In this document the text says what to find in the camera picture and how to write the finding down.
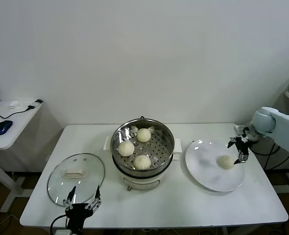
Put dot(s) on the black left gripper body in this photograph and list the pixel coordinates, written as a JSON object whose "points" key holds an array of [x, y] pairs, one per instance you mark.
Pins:
{"points": [[78, 211]]}

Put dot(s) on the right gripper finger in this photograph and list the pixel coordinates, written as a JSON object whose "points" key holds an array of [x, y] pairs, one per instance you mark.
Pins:
{"points": [[232, 140], [244, 157]]}

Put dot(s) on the round glass pot lid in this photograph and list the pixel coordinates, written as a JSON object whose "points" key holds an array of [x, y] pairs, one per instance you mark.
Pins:
{"points": [[73, 172]]}

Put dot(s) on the blue computer mouse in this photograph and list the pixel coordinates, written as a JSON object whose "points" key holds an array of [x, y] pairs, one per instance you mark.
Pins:
{"points": [[3, 127]]}

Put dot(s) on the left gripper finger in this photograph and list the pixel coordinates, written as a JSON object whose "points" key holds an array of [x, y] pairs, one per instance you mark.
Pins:
{"points": [[72, 193], [97, 193]]}

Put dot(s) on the black grey usb adapter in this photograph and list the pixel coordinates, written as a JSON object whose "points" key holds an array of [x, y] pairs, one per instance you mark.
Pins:
{"points": [[35, 104]]}

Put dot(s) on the crumpled white tissue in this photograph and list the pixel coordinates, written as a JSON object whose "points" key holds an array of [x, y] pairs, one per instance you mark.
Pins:
{"points": [[15, 104]]}

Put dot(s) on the white steamed baozi bun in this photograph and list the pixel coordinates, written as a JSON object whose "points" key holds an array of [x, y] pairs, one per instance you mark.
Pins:
{"points": [[227, 162], [126, 148], [143, 134], [142, 162]]}

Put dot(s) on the large white plate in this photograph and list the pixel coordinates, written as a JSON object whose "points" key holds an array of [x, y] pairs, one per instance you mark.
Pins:
{"points": [[203, 166]]}

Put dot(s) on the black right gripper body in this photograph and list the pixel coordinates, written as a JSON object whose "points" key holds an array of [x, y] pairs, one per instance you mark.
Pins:
{"points": [[242, 146]]}

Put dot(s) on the white side desk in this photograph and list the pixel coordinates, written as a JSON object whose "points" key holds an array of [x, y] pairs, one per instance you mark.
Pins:
{"points": [[2, 142]]}

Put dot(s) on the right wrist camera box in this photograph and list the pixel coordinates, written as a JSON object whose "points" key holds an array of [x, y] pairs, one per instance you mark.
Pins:
{"points": [[238, 129]]}

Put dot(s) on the stainless steel steamer basket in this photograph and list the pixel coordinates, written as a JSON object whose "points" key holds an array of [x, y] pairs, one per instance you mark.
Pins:
{"points": [[159, 149]]}

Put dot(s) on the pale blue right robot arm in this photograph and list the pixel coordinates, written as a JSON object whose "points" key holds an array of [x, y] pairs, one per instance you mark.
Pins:
{"points": [[281, 127]]}

